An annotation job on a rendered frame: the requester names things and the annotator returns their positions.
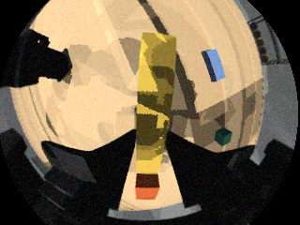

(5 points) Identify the green cube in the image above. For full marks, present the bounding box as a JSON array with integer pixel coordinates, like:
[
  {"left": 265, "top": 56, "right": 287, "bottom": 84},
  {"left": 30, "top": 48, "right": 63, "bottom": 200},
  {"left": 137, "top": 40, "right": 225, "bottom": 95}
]
[{"left": 214, "top": 127, "right": 232, "bottom": 146}]

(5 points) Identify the dark blue rectangular bar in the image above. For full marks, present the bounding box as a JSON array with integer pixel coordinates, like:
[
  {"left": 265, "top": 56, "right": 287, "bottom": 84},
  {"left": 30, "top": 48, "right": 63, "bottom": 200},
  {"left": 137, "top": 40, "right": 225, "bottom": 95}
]
[{"left": 202, "top": 49, "right": 226, "bottom": 83}]

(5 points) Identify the yellow long bar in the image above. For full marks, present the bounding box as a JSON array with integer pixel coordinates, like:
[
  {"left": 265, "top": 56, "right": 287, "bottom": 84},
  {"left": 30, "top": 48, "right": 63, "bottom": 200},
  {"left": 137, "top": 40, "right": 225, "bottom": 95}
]
[{"left": 135, "top": 33, "right": 176, "bottom": 199}]

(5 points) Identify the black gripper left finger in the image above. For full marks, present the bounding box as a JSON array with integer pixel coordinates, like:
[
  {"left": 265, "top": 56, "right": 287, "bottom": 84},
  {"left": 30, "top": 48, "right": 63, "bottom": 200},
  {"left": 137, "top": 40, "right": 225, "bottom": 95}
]
[{"left": 40, "top": 128, "right": 136, "bottom": 210}]

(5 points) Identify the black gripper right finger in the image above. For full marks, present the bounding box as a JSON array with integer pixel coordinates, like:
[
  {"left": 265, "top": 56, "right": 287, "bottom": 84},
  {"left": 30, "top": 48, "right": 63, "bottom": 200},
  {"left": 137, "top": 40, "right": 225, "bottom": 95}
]
[{"left": 166, "top": 130, "right": 256, "bottom": 209}]

